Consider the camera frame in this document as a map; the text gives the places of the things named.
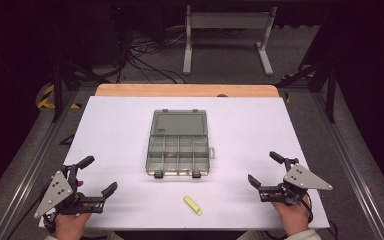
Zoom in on yellow-green marker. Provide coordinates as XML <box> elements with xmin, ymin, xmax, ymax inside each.
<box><xmin>182</xmin><ymin>195</ymin><xmax>204</xmax><ymax>217</ymax></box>

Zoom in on white metal stand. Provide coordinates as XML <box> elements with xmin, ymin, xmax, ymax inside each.
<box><xmin>182</xmin><ymin>4</ymin><xmax>279</xmax><ymax>77</ymax></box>

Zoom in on black floor cables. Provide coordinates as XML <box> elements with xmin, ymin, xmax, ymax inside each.
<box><xmin>112</xmin><ymin>23</ymin><xmax>188</xmax><ymax>85</ymax></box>

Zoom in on yellow black hazard tape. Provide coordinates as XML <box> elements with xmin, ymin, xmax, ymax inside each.
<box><xmin>36</xmin><ymin>84</ymin><xmax>82</xmax><ymax>110</ymax></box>
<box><xmin>280</xmin><ymin>71</ymin><xmax>315</xmax><ymax>104</ymax></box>

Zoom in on person's left hand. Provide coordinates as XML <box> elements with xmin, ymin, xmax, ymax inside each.
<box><xmin>54</xmin><ymin>212</ymin><xmax>93</xmax><ymax>240</ymax></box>

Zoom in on aluminium frame rail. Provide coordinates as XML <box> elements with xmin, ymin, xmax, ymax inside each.
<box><xmin>0</xmin><ymin>89</ymin><xmax>81</xmax><ymax>240</ymax></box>
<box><xmin>309</xmin><ymin>91</ymin><xmax>384</xmax><ymax>240</ymax></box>

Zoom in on white table sheet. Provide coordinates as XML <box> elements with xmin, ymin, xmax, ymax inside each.
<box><xmin>39</xmin><ymin>95</ymin><xmax>330</xmax><ymax>232</ymax></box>

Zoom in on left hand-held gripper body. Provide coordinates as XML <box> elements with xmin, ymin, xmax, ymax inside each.
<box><xmin>33</xmin><ymin>163</ymin><xmax>106</xmax><ymax>220</ymax></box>

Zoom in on person's right hand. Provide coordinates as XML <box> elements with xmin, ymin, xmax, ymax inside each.
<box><xmin>272</xmin><ymin>195</ymin><xmax>312</xmax><ymax>237</ymax></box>

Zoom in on black metal stand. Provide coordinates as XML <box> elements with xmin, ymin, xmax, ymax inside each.
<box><xmin>274</xmin><ymin>13</ymin><xmax>340</xmax><ymax>124</ymax></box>
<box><xmin>51</xmin><ymin>49</ymin><xmax>112</xmax><ymax>123</ymax></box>

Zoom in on clear plastic compartment box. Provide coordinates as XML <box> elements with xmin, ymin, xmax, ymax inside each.
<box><xmin>145</xmin><ymin>108</ymin><xmax>216</xmax><ymax>180</ymax></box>

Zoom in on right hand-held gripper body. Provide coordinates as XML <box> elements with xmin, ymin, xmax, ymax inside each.
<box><xmin>258</xmin><ymin>157</ymin><xmax>334</xmax><ymax>206</ymax></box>

